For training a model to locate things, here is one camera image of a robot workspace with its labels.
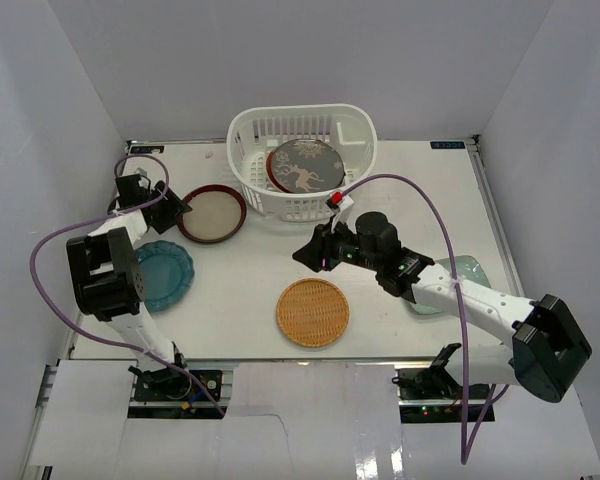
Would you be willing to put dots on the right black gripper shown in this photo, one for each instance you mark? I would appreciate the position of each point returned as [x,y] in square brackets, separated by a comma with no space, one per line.
[321,247]

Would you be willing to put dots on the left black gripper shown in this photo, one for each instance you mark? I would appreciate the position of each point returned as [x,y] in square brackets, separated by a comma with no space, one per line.
[165,211]

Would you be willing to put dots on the brown rimmed beige round plate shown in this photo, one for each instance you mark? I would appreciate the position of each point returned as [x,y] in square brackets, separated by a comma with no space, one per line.
[216,213]

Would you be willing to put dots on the teal scalloped round plate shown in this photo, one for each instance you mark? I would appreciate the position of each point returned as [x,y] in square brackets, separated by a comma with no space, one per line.
[168,272]

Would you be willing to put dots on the grey reindeer round plate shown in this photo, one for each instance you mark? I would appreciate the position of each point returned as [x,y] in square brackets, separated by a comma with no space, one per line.
[306,166]

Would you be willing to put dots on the red and teal round plate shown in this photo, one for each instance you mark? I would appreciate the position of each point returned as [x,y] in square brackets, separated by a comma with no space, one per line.
[269,170]

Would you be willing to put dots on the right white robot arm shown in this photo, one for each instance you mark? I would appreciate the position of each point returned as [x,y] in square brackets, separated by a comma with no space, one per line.
[541,346]

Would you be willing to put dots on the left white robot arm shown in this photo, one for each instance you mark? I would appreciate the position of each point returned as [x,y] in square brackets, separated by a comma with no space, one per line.
[108,283]

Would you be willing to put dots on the woven bamboo round tray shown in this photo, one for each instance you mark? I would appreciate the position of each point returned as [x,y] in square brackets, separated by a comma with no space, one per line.
[312,313]

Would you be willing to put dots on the left blue table label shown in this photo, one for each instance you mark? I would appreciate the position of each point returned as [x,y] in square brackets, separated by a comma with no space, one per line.
[150,150]

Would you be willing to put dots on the blue table label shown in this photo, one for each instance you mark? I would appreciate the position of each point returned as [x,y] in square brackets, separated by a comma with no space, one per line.
[447,145]
[150,150]

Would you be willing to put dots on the white plastic dish basket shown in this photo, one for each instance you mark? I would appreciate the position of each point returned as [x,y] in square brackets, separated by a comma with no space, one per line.
[255,132]

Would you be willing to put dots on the light green divided square plate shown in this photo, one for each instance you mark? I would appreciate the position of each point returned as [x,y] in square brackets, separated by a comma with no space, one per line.
[468,267]

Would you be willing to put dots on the right blue table label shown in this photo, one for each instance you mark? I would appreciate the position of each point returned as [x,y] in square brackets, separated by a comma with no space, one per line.
[447,145]

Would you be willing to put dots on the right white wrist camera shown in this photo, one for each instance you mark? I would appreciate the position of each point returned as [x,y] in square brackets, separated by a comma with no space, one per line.
[340,206]

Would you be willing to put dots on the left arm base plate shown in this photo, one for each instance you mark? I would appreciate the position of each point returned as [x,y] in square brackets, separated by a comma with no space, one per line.
[210,379]

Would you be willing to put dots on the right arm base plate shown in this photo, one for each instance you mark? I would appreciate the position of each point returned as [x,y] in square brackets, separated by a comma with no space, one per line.
[426,384]

